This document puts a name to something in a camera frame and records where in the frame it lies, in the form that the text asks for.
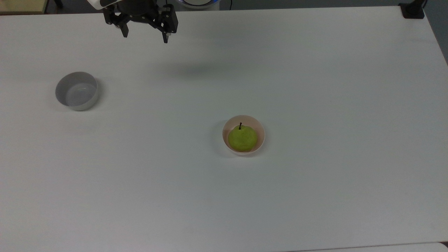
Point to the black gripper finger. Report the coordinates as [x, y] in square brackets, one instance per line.
[120, 21]
[168, 24]

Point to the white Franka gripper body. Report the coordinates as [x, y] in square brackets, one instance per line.
[134, 8]

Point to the green pear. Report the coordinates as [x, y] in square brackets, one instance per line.
[242, 138]

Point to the grey bowl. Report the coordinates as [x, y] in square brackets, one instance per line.
[77, 94]

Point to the pink bowl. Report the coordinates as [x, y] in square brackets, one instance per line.
[259, 130]

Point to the black chair leg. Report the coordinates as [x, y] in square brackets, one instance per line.
[58, 2]

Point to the wooden furniture panel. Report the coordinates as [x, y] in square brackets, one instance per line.
[21, 6]

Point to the white adjacent table edge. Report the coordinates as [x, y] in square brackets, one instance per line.
[385, 247]

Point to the black clamp mount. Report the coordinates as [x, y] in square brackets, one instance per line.
[413, 10]

